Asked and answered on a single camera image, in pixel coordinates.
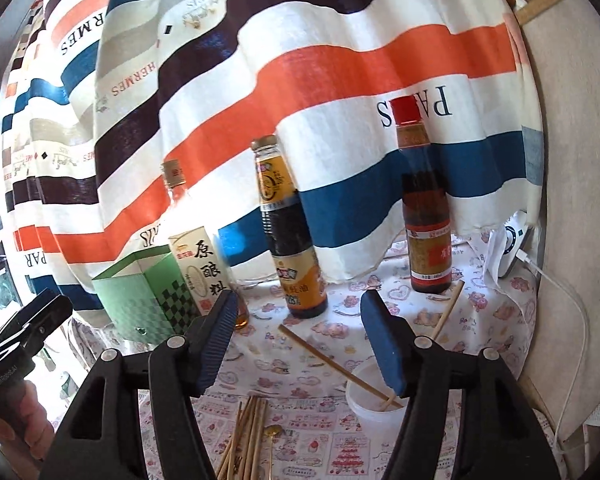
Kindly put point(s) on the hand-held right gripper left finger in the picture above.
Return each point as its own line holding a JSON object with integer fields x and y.
{"x": 220, "y": 342}

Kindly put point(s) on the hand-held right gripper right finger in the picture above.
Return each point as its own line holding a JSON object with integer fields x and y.
{"x": 385, "y": 345}

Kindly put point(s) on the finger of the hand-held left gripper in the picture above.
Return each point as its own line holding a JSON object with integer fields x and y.
{"x": 40, "y": 320}

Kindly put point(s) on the wooden chopstick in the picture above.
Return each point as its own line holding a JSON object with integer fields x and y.
{"x": 330, "y": 360}
{"x": 447, "y": 310}

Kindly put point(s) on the translucent plastic cup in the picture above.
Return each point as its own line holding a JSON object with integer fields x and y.
{"x": 370, "y": 410}

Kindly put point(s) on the pile of chopsticks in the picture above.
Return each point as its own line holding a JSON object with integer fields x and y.
{"x": 245, "y": 435}

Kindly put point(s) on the gold metal spoon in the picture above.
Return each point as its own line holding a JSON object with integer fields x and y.
{"x": 274, "y": 431}

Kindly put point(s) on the person's left hand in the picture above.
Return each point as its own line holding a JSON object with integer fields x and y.
{"x": 35, "y": 420}

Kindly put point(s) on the cooking wine bottle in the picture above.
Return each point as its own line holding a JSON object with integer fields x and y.
{"x": 200, "y": 265}

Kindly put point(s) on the bear print cloth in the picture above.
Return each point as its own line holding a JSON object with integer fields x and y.
{"x": 300, "y": 355}

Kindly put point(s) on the green checkered box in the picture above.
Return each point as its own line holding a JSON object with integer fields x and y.
{"x": 140, "y": 295}

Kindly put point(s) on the dark oyster sauce bottle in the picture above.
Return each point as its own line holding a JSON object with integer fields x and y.
{"x": 290, "y": 240}

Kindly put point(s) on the red cap sauce bottle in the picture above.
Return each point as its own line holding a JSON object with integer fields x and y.
{"x": 425, "y": 220}

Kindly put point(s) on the white electric device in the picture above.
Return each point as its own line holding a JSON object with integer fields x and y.
{"x": 512, "y": 245}

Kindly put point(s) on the beige wooden board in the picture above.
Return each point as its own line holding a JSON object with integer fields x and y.
{"x": 570, "y": 160}

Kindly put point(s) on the striped curtain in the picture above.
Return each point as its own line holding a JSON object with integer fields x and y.
{"x": 330, "y": 60}

